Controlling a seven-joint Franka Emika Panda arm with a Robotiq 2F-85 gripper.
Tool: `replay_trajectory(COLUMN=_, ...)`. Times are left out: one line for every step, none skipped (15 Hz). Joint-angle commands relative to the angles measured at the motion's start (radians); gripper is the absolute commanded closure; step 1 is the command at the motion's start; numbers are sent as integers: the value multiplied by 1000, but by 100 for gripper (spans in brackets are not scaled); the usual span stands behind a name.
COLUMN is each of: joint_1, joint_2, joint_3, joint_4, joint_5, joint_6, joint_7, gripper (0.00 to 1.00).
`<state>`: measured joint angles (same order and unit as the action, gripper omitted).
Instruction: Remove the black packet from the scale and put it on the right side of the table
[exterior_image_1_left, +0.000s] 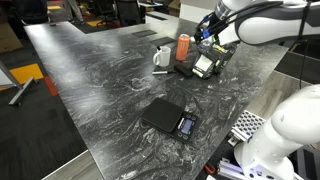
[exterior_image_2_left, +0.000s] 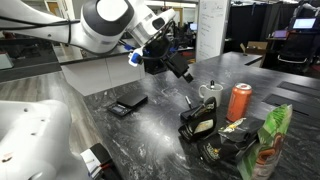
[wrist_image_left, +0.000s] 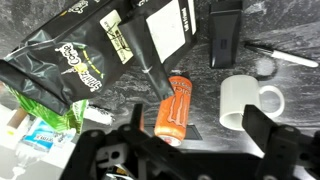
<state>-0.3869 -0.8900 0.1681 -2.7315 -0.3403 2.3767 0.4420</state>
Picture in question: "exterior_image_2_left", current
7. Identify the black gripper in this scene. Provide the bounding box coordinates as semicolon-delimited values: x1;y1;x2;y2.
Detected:
164;52;195;84

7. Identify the green snack bag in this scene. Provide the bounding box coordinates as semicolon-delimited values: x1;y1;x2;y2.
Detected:
236;103;294;180

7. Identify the white ceramic mug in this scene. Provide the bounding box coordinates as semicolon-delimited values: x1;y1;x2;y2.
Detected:
198;82;224;108

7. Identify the blue white wrist connector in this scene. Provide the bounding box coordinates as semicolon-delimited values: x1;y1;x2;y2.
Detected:
127;47;145;68

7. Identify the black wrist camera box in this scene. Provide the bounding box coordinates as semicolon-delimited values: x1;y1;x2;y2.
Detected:
143;36;172;76

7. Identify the orange drink can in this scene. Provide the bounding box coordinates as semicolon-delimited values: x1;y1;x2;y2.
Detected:
226;82;254;123

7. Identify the black packet with yellow print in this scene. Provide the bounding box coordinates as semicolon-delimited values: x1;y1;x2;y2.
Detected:
196;116;266;165

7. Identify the white whiteboard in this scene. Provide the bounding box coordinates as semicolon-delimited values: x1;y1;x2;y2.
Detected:
195;0;231;63

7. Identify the brown cardboard box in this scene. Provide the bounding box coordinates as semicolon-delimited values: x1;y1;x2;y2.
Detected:
239;40;269;68

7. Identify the black packet with white label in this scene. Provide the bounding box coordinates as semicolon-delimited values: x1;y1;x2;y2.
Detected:
177;96;218;144

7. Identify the black box with white label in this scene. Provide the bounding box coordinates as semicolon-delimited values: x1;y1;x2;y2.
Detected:
79;142;123;180

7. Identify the white cabinet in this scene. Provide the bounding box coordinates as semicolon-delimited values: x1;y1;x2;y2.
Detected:
60;54;147;98

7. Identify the large lit monitor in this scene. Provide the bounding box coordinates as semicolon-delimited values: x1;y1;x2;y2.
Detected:
291;17;317;31

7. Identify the black mesh office chair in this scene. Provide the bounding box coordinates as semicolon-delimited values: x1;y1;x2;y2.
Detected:
276;32;316;73

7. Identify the black digital kitchen scale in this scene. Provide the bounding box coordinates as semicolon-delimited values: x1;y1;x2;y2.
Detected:
106;91;149;118

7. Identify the small purple screen laptop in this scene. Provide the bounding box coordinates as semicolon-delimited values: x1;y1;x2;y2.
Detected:
271;29;290;40

